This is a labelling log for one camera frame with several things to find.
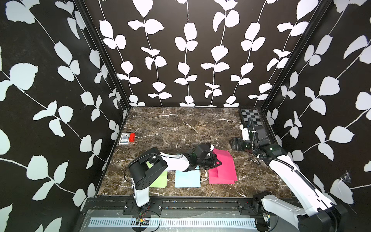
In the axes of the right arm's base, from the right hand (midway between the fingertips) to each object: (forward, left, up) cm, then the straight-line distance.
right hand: (233, 138), depth 79 cm
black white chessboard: (+35, -26, -17) cm, 47 cm away
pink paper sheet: (-16, +11, -18) cm, 26 cm away
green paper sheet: (-18, +41, -17) cm, 48 cm away
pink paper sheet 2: (-12, +3, -17) cm, 21 cm away
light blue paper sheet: (-16, +25, -18) cm, 35 cm away
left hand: (-10, +5, -10) cm, 15 cm away
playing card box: (+11, +70, -17) cm, 73 cm away
